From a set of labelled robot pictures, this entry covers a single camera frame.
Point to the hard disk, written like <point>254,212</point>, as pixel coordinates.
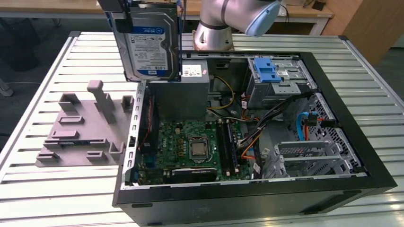
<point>148,52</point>

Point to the wooden cabinet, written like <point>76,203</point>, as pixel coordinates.
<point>372,28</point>

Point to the wooden desk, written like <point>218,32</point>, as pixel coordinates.
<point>63,10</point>

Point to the silver drive cage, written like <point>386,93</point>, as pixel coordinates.
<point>284,89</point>

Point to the blue drive latch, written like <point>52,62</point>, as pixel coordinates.
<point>264,68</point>

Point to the black PC case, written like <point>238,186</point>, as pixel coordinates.
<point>220,203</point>

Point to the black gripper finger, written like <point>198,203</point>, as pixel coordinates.
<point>123,26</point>

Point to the grey power supply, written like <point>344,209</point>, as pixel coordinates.
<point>176,101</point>

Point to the silver CPU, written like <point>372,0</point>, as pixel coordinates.
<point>199,150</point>

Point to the black item on desk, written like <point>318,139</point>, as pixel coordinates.
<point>319,4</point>

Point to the metal disk bay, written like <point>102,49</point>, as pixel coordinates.
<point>315,158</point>

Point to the CPU socket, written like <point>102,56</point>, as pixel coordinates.
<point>198,137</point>

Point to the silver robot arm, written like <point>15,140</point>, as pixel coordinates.
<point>215,35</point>

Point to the grey parts rack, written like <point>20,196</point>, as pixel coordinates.
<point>82,132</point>

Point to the grey metal foot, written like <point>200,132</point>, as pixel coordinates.
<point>4,89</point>

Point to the black graphics card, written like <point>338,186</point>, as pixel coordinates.
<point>192,173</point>

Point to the green motherboard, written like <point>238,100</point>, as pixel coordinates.
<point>170,142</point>

